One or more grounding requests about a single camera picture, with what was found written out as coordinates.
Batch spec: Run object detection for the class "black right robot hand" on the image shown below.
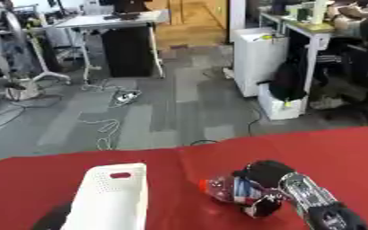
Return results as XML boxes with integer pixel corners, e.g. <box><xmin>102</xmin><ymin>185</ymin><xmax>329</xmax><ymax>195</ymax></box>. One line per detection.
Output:
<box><xmin>232</xmin><ymin>159</ymin><xmax>297</xmax><ymax>218</ymax></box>

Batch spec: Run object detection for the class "colourful crinkly snack bag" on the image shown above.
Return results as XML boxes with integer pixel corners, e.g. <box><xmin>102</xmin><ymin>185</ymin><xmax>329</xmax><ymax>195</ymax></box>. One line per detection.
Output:
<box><xmin>197</xmin><ymin>174</ymin><xmax>278</xmax><ymax>211</ymax></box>

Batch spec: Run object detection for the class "small white box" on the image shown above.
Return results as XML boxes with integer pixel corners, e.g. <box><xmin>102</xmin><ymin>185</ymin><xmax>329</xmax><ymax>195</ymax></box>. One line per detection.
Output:
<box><xmin>256</xmin><ymin>83</ymin><xmax>305</xmax><ymax>121</ymax></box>

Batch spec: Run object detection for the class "white perforated box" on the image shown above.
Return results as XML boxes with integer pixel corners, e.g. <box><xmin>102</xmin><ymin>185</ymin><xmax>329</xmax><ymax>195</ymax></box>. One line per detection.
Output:
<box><xmin>31</xmin><ymin>162</ymin><xmax>150</xmax><ymax>230</ymax></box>

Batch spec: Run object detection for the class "black backpack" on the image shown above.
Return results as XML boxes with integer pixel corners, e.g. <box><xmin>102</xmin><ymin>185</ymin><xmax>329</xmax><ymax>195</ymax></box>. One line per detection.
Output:
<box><xmin>267</xmin><ymin>60</ymin><xmax>309</xmax><ymax>102</ymax></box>

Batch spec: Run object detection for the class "white cabinet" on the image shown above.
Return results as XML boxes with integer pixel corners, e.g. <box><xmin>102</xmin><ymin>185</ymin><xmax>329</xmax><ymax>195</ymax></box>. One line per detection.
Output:
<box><xmin>231</xmin><ymin>27</ymin><xmax>291</xmax><ymax>98</ymax></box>

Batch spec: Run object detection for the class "white desk with cluttered top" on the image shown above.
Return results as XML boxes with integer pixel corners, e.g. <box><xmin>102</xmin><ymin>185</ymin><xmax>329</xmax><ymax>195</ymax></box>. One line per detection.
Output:
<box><xmin>258</xmin><ymin>12</ymin><xmax>368</xmax><ymax>115</ymax></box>

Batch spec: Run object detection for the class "white power strip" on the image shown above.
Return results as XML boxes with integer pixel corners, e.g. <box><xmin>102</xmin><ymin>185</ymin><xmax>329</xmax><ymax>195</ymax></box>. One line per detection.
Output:
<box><xmin>115</xmin><ymin>92</ymin><xmax>140</xmax><ymax>102</ymax></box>

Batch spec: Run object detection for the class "black cabinet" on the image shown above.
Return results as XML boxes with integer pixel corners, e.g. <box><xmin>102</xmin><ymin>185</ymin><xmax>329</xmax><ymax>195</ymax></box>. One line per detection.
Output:
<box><xmin>101</xmin><ymin>26</ymin><xmax>156</xmax><ymax>78</ymax></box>

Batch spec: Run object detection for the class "white desk with white legs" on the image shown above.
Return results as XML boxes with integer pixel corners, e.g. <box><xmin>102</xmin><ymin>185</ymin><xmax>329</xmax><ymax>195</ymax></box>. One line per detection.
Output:
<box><xmin>53</xmin><ymin>10</ymin><xmax>171</xmax><ymax>84</ymax></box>

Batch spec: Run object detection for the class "white stand with wheeled base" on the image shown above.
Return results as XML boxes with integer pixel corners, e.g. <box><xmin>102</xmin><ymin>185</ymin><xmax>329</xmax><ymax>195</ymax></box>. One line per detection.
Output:
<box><xmin>0</xmin><ymin>5</ymin><xmax>74</xmax><ymax>102</ymax></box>

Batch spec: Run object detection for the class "white cable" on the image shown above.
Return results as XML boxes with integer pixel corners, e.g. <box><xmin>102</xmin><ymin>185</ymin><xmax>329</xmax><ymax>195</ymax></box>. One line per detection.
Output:
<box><xmin>77</xmin><ymin>84</ymin><xmax>144</xmax><ymax>152</ymax></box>

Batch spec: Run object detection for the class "black cable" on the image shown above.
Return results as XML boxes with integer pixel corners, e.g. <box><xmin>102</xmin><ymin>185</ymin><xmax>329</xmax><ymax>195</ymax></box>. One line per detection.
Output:
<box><xmin>0</xmin><ymin>93</ymin><xmax>65</xmax><ymax>131</ymax></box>

